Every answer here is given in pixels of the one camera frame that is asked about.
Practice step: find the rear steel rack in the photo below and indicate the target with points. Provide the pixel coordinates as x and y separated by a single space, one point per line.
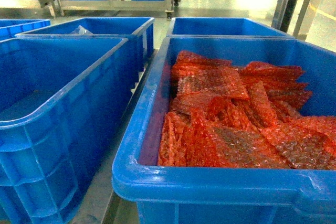
61 6

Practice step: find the blue bin bottom shelf right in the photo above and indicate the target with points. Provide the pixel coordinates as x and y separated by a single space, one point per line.
210 187

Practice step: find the blue bin behind left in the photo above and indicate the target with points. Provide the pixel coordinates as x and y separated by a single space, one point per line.
138 31

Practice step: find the blue bin far left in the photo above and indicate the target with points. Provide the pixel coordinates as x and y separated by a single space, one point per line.
11 27

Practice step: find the blue bin bottom shelf middle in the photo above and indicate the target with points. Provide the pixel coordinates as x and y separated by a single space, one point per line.
62 100

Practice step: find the blue bin shelf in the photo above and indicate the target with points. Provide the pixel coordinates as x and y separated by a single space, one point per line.
210 187
62 100

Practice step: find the blue bin behind right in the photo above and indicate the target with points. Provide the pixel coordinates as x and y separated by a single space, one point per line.
219 26

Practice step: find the red bubble wrap bags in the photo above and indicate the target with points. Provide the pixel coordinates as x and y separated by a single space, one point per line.
242 117

